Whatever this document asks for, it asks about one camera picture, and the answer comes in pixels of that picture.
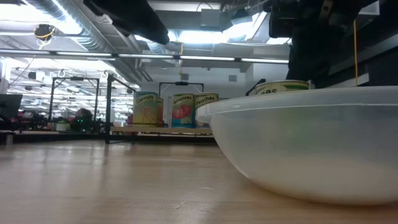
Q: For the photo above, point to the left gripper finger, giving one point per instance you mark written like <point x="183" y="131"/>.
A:
<point x="154" y="32"/>

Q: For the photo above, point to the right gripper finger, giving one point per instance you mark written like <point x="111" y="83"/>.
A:
<point x="309" y="70"/>

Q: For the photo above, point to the green oranges tin can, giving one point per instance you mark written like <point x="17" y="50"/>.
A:
<point x="280" y="87"/>

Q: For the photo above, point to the teal yellow carrots tin can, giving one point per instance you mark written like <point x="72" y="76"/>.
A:
<point x="145" y="109"/>

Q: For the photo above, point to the peaches tin can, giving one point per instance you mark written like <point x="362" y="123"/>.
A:
<point x="205" y="99"/>

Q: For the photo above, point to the blue green tomatoes tin can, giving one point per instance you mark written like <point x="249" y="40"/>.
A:
<point x="183" y="112"/>

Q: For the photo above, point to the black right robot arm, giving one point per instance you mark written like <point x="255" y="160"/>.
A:
<point x="332" y="14"/>

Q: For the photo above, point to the translucent plastic bowl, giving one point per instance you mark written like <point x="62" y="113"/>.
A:
<point x="311" y="140"/>

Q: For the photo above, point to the dark computer monitor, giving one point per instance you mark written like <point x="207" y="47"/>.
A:
<point x="11" y="105"/>

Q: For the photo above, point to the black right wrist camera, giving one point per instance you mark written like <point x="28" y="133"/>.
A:
<point x="283" y="21"/>

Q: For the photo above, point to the black background station frame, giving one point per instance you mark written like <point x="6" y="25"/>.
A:
<point x="182" y="83"/>
<point x="76" y="78"/>

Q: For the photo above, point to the black aluminium rig frame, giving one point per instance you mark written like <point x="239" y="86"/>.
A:
<point x="237" y="58"/>

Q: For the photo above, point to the black metal shelf frame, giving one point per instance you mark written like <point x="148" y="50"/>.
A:
<point x="108" y="109"/>

